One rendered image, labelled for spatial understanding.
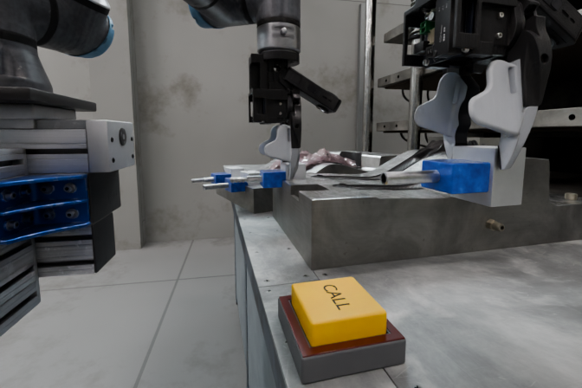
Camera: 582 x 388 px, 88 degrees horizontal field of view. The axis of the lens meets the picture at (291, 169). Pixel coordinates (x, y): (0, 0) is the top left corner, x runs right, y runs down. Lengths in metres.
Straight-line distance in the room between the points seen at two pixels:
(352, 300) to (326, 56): 2.87
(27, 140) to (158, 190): 2.35
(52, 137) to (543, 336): 0.68
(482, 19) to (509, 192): 0.15
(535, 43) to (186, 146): 2.72
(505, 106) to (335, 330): 0.23
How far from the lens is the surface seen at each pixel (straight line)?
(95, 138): 0.61
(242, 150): 2.84
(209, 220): 2.96
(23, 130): 0.66
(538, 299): 0.42
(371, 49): 1.90
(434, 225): 0.46
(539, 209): 0.59
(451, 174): 0.30
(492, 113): 0.30
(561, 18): 0.40
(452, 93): 0.36
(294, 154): 0.51
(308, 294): 0.27
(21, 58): 0.71
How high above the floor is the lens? 0.97
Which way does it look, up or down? 7 degrees down
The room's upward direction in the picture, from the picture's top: straight up
